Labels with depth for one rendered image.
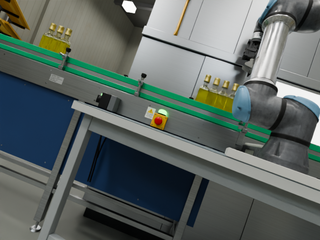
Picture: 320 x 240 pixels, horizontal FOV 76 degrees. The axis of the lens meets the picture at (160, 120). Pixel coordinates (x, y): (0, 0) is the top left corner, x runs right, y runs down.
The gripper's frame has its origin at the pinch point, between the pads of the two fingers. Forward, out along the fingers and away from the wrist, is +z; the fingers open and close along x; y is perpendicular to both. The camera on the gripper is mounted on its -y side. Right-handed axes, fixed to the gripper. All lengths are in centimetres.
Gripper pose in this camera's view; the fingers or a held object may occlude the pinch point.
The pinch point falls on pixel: (250, 73)
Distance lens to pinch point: 137.5
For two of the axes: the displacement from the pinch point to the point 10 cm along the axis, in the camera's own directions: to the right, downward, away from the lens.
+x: -1.5, -0.9, -9.8
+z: -3.2, 9.5, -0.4
